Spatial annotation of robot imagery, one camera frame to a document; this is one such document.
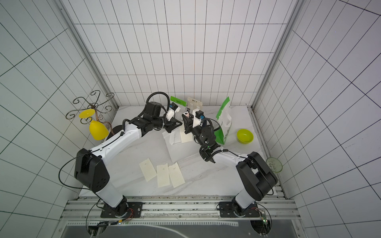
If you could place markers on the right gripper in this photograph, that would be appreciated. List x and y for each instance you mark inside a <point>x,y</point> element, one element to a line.
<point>188,125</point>

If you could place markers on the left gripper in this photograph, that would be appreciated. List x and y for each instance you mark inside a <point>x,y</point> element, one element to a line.
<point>172,124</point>

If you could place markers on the cream receipt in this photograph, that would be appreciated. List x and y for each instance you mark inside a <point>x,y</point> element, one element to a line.
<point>163,178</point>
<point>148,169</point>
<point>185,137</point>
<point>176,176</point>

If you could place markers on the green white bag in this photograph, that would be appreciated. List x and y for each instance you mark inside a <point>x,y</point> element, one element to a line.
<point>225,121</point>
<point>178,101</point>

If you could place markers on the pink stapler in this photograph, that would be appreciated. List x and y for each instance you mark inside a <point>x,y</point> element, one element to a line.
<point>186,115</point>

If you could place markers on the white paper bag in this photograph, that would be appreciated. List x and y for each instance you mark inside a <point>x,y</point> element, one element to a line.
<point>178,150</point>

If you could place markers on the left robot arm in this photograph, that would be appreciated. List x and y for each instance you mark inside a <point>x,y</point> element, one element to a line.
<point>90,165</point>

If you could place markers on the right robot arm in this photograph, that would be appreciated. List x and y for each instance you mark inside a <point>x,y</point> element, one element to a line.
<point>256,176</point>

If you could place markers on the navy beige bag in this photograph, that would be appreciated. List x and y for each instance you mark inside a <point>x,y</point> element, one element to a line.
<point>193,104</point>

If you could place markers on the black oval stand base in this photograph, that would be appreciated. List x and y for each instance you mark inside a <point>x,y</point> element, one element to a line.
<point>117,129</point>

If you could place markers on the green bowl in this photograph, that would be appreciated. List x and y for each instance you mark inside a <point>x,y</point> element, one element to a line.
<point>244,136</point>

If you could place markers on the yellow cup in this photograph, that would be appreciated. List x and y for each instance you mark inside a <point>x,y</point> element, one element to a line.
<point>98,130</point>

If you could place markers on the yellow saucer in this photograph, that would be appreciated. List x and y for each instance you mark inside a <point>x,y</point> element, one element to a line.
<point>87,113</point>

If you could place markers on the black scroll metal stand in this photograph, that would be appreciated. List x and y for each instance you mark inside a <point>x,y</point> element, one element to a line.
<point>100,108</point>

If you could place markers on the green glass coaster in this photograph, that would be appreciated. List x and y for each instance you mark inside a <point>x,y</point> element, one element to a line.
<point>275,165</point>

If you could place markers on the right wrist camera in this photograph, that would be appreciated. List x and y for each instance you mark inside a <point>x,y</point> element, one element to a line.
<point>198,116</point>

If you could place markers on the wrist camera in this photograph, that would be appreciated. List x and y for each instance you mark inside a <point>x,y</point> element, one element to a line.
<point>198,116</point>
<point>173,109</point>

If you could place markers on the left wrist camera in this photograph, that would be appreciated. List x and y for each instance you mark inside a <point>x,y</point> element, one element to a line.
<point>173,109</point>

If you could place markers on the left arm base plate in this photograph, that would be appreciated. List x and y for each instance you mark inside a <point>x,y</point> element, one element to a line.
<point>126,210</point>

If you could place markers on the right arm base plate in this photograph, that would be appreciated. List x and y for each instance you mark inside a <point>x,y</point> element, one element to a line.
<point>233,210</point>

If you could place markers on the aluminium rail frame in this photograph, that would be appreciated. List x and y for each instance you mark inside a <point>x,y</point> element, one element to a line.
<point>181,217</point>

